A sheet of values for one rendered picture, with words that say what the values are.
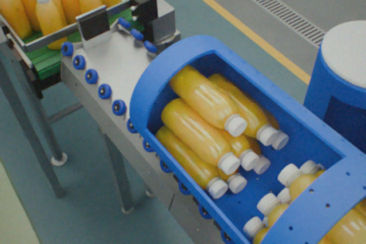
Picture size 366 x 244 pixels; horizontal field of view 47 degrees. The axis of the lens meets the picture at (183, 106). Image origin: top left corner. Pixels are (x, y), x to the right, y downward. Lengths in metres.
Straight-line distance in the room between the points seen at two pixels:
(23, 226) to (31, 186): 1.37
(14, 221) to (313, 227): 0.55
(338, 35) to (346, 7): 1.97
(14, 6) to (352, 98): 1.04
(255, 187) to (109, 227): 1.15
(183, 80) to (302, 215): 0.38
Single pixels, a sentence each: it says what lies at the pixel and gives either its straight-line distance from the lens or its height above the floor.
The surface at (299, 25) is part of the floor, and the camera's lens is 3.00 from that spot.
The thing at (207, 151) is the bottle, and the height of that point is 1.12.
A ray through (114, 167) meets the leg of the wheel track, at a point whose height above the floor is 0.40.
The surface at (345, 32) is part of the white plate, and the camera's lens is 1.30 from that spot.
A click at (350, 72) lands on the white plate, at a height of 1.04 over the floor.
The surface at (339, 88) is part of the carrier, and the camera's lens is 1.18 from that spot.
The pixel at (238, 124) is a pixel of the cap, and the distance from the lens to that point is 0.83.
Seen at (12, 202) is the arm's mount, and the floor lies 1.07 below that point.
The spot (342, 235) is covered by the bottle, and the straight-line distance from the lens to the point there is 0.74.
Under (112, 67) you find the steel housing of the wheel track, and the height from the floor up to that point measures 0.93.
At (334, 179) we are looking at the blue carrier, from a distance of 0.71.
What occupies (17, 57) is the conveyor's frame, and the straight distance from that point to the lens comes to 1.48.
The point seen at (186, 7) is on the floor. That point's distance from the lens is 3.10.
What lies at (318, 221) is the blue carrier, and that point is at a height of 1.21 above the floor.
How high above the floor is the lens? 1.82
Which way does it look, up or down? 49 degrees down
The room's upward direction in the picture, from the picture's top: 2 degrees counter-clockwise
